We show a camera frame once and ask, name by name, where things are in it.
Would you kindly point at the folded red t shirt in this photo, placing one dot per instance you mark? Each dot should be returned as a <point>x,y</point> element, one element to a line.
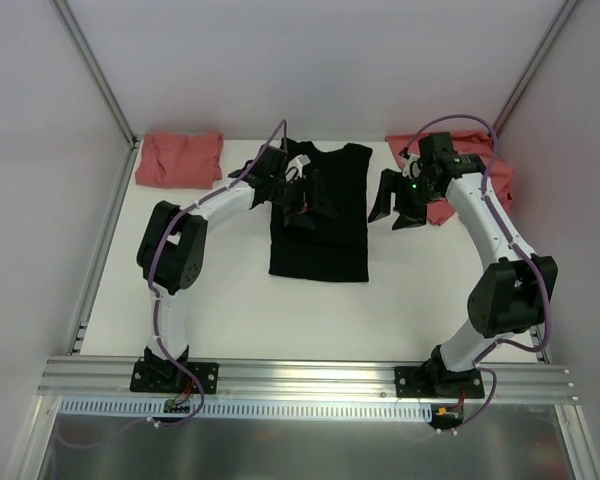
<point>180,161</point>

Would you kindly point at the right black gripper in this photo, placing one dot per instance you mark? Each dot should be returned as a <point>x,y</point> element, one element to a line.
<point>406,193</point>

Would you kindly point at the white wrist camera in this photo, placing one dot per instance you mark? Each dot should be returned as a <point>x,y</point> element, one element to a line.
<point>411,169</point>
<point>298,163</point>

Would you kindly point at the black t shirt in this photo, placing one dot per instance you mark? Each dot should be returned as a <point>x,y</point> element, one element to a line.
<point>337,250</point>

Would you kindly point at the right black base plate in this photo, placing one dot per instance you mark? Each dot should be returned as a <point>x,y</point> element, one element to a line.
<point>418,382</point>

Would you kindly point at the aluminium front rail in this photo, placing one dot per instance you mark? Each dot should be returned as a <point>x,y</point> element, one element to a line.
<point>517,383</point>

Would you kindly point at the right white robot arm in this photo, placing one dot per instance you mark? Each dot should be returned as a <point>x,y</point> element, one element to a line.
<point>512,295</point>

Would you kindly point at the white slotted cable duct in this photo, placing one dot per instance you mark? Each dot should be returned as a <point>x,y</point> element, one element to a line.
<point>248,409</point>

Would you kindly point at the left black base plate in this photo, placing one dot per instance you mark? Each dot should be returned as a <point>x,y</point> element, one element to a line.
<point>200,377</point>

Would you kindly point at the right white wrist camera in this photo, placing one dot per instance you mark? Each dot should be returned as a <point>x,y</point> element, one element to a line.
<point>411,169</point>

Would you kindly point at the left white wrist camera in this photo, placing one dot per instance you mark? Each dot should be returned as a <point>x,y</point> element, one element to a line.
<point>298,163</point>

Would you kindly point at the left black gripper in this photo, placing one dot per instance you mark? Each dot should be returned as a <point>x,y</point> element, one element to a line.
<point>301,198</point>

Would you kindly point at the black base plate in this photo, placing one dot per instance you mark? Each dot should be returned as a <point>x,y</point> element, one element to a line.
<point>418,382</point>
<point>200,377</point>

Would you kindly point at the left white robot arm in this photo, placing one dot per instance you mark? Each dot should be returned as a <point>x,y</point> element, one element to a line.
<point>172,249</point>

